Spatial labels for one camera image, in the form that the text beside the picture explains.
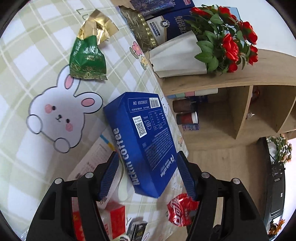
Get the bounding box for green gold tea packet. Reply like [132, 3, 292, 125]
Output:
[69, 9, 118, 81]

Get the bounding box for lower right blue gold box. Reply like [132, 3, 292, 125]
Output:
[130, 0, 174, 16]

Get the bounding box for red cup white lid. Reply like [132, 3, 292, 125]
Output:
[176, 111, 198, 125]

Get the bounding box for stack of pastel cups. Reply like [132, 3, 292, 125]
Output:
[167, 88, 218, 99]

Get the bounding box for small blue purple box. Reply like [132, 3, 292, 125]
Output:
[182, 123, 199, 131]

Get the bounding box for wooden shelf unit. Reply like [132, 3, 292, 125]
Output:
[161, 50, 295, 146]

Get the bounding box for crushed red cola can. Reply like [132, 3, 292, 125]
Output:
[166, 193, 199, 226]

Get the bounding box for blue coffee box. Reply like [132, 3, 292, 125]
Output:
[103, 92, 177, 198]

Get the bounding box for red cigarette pack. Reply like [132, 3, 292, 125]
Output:
[72, 198, 126, 240]

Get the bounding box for black tissue pack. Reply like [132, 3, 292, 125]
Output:
[127, 220, 147, 241]

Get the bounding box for navy box white label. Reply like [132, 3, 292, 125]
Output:
[146, 8, 191, 45]

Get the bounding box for red rose plant white pot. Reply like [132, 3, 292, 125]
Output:
[149, 5, 258, 78]

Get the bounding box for white printed pouch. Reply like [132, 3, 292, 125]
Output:
[67, 133, 123, 210]

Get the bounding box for peach rose plant white pot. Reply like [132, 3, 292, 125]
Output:
[267, 134, 292, 164]

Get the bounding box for gold leaf tray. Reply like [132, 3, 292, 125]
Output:
[119, 6, 158, 52]

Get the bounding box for dark brown cup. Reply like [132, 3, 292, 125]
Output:
[173, 99, 197, 113]

